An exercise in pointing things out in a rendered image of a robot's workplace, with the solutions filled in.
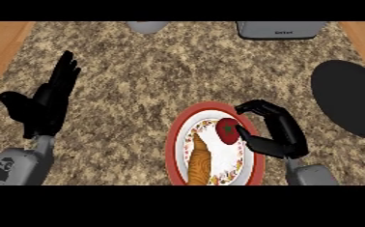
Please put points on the black pan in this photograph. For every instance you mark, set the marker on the black pan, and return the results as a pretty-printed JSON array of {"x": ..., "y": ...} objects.
[{"x": 341, "y": 95}]

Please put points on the red-rimmed floral plate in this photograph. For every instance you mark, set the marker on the red-rimmed floral plate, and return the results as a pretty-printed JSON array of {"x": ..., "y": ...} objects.
[{"x": 215, "y": 144}]

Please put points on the brown croissant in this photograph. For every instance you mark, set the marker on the brown croissant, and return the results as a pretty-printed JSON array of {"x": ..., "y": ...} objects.
[{"x": 199, "y": 164}]

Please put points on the pale grey container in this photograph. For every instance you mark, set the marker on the pale grey container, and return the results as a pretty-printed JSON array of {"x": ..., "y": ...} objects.
[{"x": 146, "y": 26}]

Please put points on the grey appliance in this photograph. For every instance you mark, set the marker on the grey appliance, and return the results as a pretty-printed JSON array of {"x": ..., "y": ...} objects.
[{"x": 279, "y": 29}]

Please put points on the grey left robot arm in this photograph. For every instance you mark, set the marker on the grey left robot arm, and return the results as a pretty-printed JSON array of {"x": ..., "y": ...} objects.
[{"x": 25, "y": 163}]

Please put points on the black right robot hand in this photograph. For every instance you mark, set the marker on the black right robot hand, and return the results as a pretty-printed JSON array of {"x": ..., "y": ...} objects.
[{"x": 279, "y": 134}]

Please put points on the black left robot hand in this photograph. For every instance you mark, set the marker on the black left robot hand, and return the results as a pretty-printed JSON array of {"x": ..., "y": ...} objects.
[{"x": 48, "y": 99}]

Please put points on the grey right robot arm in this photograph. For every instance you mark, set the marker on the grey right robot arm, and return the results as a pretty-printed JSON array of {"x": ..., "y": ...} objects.
[{"x": 309, "y": 174}]

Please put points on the red tomato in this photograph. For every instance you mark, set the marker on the red tomato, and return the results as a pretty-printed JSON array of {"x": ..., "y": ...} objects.
[{"x": 227, "y": 130}]

